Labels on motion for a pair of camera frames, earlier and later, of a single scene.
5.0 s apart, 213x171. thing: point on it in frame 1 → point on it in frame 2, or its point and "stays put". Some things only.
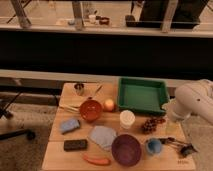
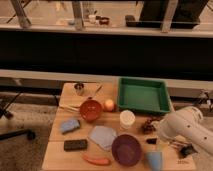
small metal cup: [79, 88] stays put
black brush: [184, 149] stays put
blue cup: [153, 146] → [155, 160]
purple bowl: [126, 150] stays put
